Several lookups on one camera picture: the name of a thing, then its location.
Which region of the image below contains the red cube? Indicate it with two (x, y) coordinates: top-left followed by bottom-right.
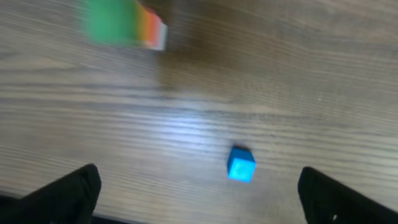
(150, 9), (162, 50)

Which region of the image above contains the orange cube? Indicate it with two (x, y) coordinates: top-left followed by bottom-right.
(135, 1), (154, 48)

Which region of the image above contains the white cube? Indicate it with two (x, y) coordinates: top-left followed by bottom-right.
(158, 21), (169, 52)

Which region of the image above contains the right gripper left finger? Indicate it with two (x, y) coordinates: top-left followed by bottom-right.
(0, 164), (102, 224)

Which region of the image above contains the blue cube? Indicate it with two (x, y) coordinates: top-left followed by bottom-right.
(226, 146), (257, 184)

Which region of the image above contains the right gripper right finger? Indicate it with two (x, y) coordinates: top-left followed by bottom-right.
(297, 166), (398, 224)

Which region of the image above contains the green cube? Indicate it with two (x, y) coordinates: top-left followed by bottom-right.
(82, 0), (139, 47)

